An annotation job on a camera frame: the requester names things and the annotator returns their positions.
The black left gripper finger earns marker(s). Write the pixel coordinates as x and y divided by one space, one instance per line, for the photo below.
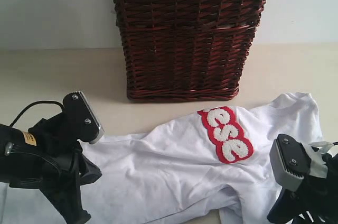
88 172
66 198

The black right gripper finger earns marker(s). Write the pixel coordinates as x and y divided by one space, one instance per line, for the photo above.
285 208

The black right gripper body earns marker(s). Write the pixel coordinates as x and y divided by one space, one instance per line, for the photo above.
319 196

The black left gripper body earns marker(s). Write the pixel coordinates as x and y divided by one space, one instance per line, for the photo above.
44 156

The white t-shirt with red lettering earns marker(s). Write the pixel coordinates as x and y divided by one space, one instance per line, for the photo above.
216 158

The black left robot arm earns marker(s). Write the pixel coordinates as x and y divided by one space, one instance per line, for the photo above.
49 157

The dark brown wicker basket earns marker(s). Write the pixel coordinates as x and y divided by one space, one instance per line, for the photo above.
186 50

